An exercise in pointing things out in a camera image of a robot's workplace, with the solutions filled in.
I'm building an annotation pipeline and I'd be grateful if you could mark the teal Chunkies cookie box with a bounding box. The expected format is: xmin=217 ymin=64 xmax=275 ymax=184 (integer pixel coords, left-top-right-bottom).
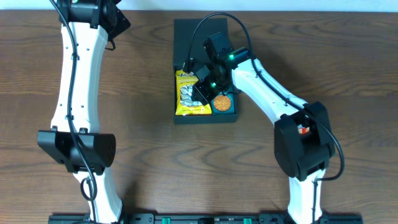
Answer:
xmin=211 ymin=87 xmax=236 ymax=116

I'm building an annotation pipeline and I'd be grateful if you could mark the yellow Hacks candy bag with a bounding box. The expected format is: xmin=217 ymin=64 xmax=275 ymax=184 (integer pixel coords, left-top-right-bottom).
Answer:
xmin=175 ymin=70 xmax=211 ymax=116

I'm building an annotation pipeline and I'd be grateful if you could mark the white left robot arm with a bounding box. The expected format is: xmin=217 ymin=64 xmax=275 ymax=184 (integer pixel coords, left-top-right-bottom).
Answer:
xmin=37 ymin=0 xmax=130 ymax=223

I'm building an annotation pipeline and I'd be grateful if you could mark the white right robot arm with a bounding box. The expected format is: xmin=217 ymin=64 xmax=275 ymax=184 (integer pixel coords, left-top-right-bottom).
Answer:
xmin=183 ymin=47 xmax=341 ymax=223

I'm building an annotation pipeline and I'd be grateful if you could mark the black open gift box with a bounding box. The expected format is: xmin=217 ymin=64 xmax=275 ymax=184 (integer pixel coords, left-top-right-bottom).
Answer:
xmin=172 ymin=17 xmax=239 ymax=124

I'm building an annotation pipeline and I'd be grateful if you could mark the red Hello Panda box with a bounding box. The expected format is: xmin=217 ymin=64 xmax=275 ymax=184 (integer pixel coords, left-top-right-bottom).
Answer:
xmin=297 ymin=124 xmax=310 ymax=134

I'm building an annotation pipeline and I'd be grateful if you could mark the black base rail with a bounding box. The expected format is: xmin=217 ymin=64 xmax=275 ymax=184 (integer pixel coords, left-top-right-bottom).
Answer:
xmin=48 ymin=213 xmax=363 ymax=224

